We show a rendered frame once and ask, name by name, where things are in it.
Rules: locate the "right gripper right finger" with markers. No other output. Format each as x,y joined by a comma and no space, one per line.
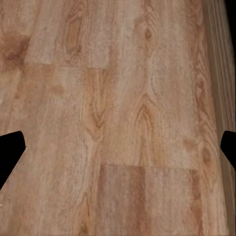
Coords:
228,146

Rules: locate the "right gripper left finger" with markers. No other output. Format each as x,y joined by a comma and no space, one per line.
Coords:
12,147

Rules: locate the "wood fireplace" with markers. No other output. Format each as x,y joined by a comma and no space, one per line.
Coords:
220,26

